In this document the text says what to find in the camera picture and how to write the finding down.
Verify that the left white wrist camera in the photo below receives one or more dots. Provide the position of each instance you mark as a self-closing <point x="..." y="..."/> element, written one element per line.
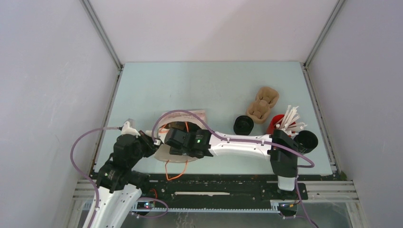
<point x="128" y="128"/>

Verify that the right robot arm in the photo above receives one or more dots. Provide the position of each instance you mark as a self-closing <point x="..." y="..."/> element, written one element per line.
<point x="278" y="148"/>

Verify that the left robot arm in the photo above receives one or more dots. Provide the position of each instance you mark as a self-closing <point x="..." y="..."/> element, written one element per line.
<point x="119" y="176"/>

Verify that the red straw holder cup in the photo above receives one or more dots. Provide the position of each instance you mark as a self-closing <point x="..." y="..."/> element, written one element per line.
<point x="276" y="120"/>

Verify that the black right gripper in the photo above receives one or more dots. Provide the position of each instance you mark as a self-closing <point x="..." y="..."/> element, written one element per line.
<point x="173" y="151"/>

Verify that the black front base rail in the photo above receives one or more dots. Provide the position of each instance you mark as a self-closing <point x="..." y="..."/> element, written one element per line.
<point x="212" y="191"/>

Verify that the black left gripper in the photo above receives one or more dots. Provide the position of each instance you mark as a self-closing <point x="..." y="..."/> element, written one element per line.
<point x="152" y="147"/>

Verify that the aluminium frame rail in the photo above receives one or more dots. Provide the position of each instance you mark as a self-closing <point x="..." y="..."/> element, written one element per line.
<point x="93" y="17"/>

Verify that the paper bag orange handles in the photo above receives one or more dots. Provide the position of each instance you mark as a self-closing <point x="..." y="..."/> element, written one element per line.
<point x="188" y="122"/>

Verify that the brown pulp cup carrier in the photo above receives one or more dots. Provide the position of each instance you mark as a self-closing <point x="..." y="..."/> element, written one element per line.
<point x="260" y="109"/>

